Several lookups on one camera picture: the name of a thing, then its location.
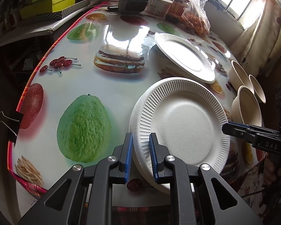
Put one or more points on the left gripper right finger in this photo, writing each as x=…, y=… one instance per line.
x=158, y=153

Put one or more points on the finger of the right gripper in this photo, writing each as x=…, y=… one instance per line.
x=251, y=133

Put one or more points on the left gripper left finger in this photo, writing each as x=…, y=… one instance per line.
x=123, y=153

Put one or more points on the small beige paper bowl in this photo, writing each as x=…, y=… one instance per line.
x=258, y=91

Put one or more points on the right hand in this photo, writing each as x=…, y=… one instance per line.
x=270, y=172

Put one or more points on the heart pattern curtain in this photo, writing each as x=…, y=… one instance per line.
x=258, y=48

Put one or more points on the black binder clip left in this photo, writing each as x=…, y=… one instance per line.
x=13, y=123

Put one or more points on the plastic bag of oranges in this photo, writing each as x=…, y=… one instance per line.
x=194, y=17

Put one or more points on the red label jar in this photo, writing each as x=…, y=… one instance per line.
x=176, y=10

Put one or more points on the white paper cup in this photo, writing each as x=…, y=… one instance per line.
x=159, y=7

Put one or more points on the patterned black white box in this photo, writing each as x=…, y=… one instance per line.
x=55, y=16

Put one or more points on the side shelf table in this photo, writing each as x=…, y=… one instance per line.
x=41, y=29

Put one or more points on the lower lime green box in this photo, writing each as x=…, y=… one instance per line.
x=44, y=7

